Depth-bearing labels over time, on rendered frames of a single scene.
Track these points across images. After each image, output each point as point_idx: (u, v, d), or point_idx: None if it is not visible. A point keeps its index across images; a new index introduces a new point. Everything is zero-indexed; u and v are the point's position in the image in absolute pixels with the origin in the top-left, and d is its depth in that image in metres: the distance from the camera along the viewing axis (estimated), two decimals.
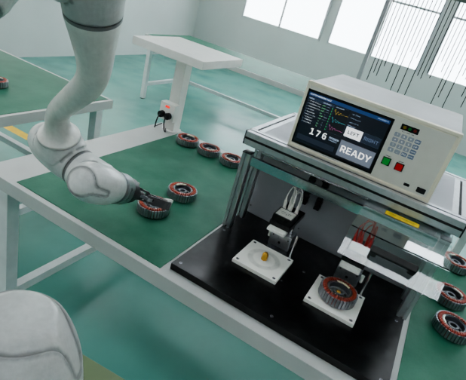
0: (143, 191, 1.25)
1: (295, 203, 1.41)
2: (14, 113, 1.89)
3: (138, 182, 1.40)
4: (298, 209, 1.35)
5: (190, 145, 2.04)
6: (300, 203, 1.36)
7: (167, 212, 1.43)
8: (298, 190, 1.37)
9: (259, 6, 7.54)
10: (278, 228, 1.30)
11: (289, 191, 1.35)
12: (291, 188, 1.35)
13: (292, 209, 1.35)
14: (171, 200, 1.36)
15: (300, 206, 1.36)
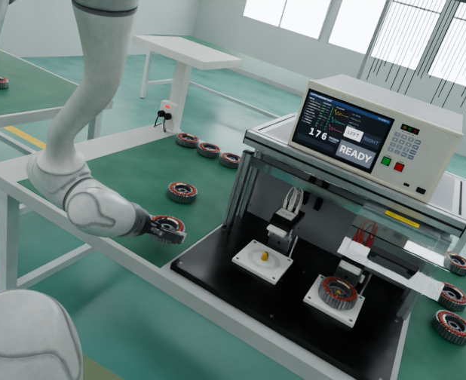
0: (154, 223, 1.13)
1: (295, 203, 1.41)
2: (14, 113, 1.89)
3: (154, 216, 1.29)
4: (298, 209, 1.35)
5: (190, 145, 2.04)
6: (300, 203, 1.36)
7: None
8: (298, 190, 1.37)
9: (259, 6, 7.54)
10: (278, 228, 1.30)
11: (289, 191, 1.35)
12: (291, 188, 1.35)
13: (292, 209, 1.35)
14: (185, 234, 1.24)
15: (300, 206, 1.36)
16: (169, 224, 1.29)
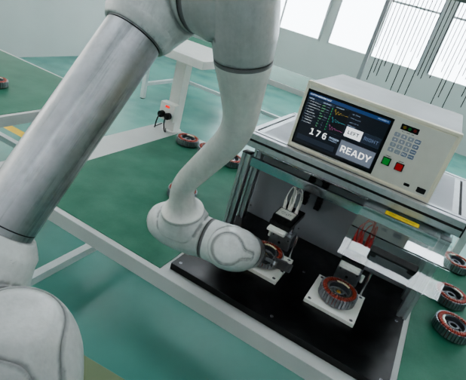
0: (266, 252, 1.17)
1: (295, 203, 1.41)
2: (14, 113, 1.89)
3: None
4: (298, 209, 1.35)
5: (190, 145, 2.04)
6: (300, 203, 1.36)
7: None
8: (298, 190, 1.37)
9: None
10: (278, 228, 1.30)
11: (289, 191, 1.35)
12: (291, 188, 1.35)
13: (292, 209, 1.35)
14: (287, 261, 1.27)
15: (300, 206, 1.36)
16: (266, 249, 1.33)
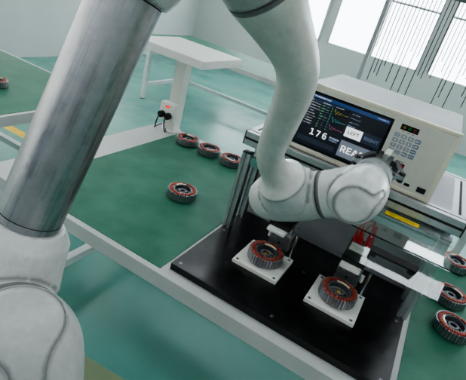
0: None
1: None
2: (14, 113, 1.89)
3: (389, 148, 1.13)
4: None
5: (190, 145, 2.04)
6: None
7: (281, 262, 1.28)
8: None
9: None
10: (278, 228, 1.30)
11: None
12: None
13: None
14: (392, 151, 1.12)
15: None
16: (266, 249, 1.33)
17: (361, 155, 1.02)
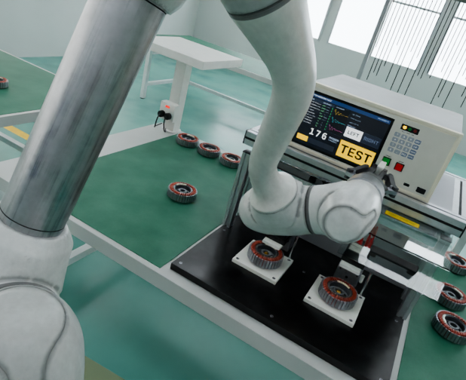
0: None
1: None
2: (14, 113, 1.89)
3: (382, 161, 1.11)
4: None
5: (190, 145, 2.04)
6: None
7: (281, 262, 1.28)
8: None
9: None
10: (274, 240, 1.33)
11: None
12: None
13: None
14: (385, 164, 1.10)
15: None
16: (266, 249, 1.33)
17: (354, 170, 1.01)
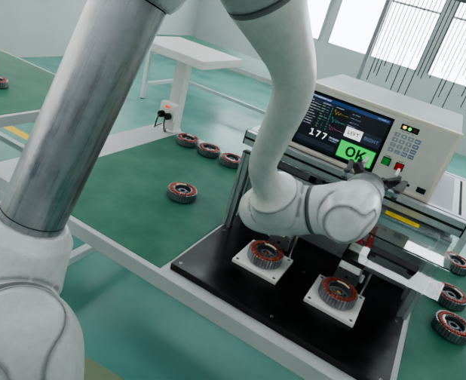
0: (383, 182, 0.98)
1: None
2: (14, 113, 1.89)
3: (368, 156, 1.12)
4: None
5: (190, 145, 2.04)
6: None
7: (281, 262, 1.28)
8: None
9: None
10: None
11: None
12: None
13: None
14: (400, 170, 1.09)
15: None
16: (266, 249, 1.33)
17: (350, 169, 1.00)
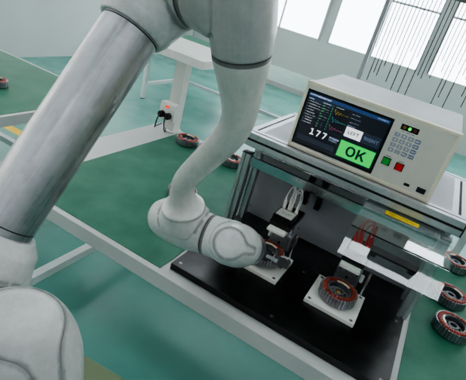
0: (267, 249, 1.17)
1: (295, 203, 1.41)
2: (14, 113, 1.89)
3: None
4: (298, 209, 1.35)
5: (190, 145, 2.04)
6: (300, 203, 1.36)
7: None
8: (298, 190, 1.37)
9: None
10: (278, 228, 1.30)
11: (289, 191, 1.35)
12: (291, 188, 1.35)
13: (292, 209, 1.35)
14: (286, 258, 1.28)
15: (300, 206, 1.36)
16: (267, 247, 1.33)
17: None
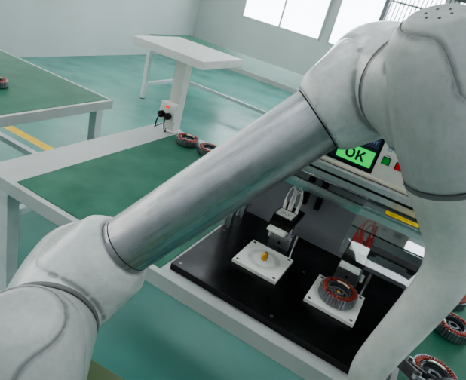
0: None
1: (295, 203, 1.41)
2: (14, 113, 1.89)
3: (411, 356, 1.02)
4: (298, 209, 1.35)
5: (190, 145, 2.04)
6: (300, 203, 1.36)
7: None
8: (298, 190, 1.37)
9: (259, 6, 7.54)
10: (278, 228, 1.30)
11: (289, 191, 1.35)
12: (291, 188, 1.35)
13: (292, 209, 1.35)
14: None
15: (300, 206, 1.36)
16: (430, 366, 1.02)
17: (419, 372, 0.88)
